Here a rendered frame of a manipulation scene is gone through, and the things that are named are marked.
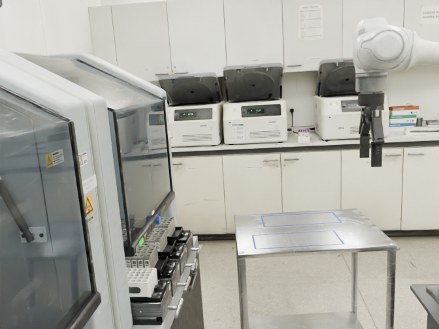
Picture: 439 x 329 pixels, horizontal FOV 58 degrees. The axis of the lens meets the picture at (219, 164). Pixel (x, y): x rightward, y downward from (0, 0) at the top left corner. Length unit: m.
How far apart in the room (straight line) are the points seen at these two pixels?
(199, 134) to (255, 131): 0.49
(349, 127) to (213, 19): 1.52
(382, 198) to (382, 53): 2.77
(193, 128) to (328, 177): 1.25
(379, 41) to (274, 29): 2.74
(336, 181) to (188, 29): 1.89
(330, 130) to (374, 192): 0.67
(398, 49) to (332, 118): 2.49
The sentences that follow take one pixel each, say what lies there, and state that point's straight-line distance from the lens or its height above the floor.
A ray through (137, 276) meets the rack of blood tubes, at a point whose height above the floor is 0.86.
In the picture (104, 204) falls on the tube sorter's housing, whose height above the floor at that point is 1.16.
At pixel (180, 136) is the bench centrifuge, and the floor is 1.00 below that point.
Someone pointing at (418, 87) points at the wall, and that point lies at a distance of 4.36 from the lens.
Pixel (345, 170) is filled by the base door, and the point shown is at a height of 0.64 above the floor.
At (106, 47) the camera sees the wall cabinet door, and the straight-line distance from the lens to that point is 4.01.
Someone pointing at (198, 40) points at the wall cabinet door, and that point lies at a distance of 3.79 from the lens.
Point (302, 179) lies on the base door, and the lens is 3.58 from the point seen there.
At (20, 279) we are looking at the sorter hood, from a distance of 0.76.
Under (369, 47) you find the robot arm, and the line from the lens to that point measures 1.08.
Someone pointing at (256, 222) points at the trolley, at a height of 0.82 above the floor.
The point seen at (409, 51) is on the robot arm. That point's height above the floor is 1.50.
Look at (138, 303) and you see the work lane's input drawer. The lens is 1.34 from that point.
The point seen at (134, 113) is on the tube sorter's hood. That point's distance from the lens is 1.33.
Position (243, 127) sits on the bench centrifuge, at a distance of 3.48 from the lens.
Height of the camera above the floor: 1.46
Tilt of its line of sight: 12 degrees down
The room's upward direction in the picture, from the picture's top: 4 degrees counter-clockwise
